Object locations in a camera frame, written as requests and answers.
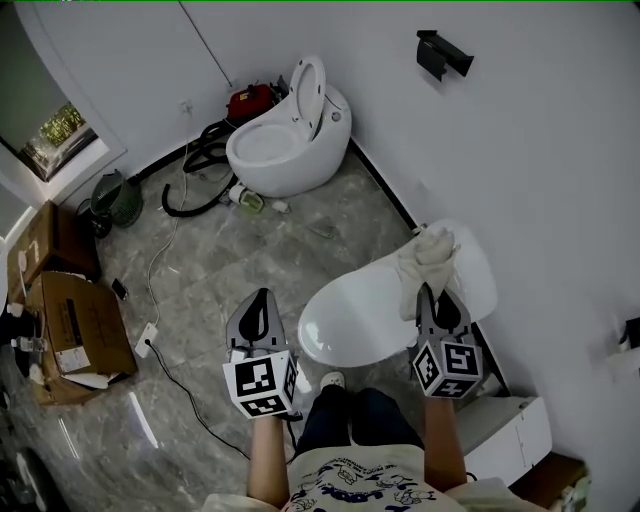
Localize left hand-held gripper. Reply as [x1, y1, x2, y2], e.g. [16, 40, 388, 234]
[222, 288, 301, 420]

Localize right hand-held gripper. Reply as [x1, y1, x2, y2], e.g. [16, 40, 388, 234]
[410, 282, 484, 400]

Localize white wiping cloth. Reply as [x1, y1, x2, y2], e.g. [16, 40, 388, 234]
[397, 225, 461, 321]

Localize white toilet lid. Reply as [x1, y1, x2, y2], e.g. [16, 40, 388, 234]
[298, 249, 426, 369]

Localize person's left forearm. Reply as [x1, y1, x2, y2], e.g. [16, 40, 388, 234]
[247, 415, 292, 509]

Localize person's right forearm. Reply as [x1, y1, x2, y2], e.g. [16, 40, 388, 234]
[423, 397, 469, 494]

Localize white toilet with tank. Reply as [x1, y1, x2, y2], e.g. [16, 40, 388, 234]
[298, 218, 499, 369]

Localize egg-shaped white toilet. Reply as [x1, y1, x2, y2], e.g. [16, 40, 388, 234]
[225, 55, 353, 199]

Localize white power strip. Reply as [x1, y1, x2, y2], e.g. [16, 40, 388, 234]
[134, 322, 160, 359]

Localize person's dark trousers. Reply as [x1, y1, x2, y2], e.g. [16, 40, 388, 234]
[294, 385, 426, 456]

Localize white cabinet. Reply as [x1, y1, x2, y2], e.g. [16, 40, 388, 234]
[457, 395, 554, 489]

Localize large open cardboard box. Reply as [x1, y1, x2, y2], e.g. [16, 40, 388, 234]
[24, 270, 139, 406]

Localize person's printed cream shirt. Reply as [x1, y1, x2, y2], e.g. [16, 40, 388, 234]
[202, 444, 546, 512]

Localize green plastic basket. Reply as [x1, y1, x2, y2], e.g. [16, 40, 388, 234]
[90, 169, 144, 229]

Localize small black bin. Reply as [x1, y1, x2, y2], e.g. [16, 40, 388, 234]
[75, 198, 114, 239]

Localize wooden counter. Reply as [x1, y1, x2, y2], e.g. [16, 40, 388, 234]
[509, 452, 589, 512]

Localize closed cardboard box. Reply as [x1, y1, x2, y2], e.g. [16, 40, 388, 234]
[7, 200, 101, 304]

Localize red machine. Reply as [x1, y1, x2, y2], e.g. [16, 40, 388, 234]
[227, 83, 274, 121]

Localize window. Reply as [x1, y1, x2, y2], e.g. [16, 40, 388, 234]
[19, 102, 99, 182]

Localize grey roller blind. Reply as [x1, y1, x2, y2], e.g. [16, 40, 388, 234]
[0, 9, 69, 154]

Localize black power cable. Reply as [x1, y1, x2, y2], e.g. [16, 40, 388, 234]
[147, 342, 251, 460]

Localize white cable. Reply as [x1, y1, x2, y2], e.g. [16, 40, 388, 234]
[147, 107, 194, 326]

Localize black hose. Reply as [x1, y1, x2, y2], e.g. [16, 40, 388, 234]
[161, 119, 239, 218]

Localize wall holder with white roll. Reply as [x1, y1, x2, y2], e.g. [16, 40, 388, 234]
[607, 317, 640, 376]

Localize black wall paper holder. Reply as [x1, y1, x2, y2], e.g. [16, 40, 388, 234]
[415, 29, 475, 83]

